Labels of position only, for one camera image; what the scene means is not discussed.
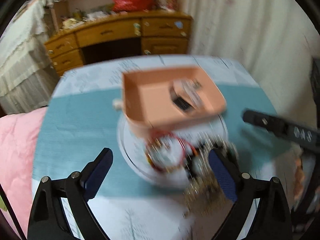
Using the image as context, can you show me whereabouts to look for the white curtain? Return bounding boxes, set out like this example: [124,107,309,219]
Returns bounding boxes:
[179,0,319,127]

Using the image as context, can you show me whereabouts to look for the gold chain necklace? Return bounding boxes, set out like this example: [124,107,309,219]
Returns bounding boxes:
[183,139,238,217]

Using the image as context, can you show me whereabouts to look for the black bead bracelet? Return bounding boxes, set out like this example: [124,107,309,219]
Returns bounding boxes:
[184,139,226,181]

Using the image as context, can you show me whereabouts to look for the red string bracelet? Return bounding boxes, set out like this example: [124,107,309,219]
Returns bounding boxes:
[145,130,198,173]

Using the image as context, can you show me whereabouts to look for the wooden desk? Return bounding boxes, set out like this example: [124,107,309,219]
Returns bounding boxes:
[44,10,193,75]

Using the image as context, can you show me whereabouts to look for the white lace covered furniture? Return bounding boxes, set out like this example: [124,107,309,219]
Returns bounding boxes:
[1,0,59,114]

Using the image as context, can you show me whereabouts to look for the pink quilt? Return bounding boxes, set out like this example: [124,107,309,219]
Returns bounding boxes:
[1,107,47,234]

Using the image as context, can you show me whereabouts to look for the red patterned paper cup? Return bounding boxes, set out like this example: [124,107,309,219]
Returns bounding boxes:
[165,0,177,11]

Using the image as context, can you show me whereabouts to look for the peach pink tray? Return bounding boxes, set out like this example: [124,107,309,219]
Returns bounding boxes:
[122,65,227,138]

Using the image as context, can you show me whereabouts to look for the white strap smart watch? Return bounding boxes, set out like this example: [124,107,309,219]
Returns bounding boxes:
[169,79,204,115]

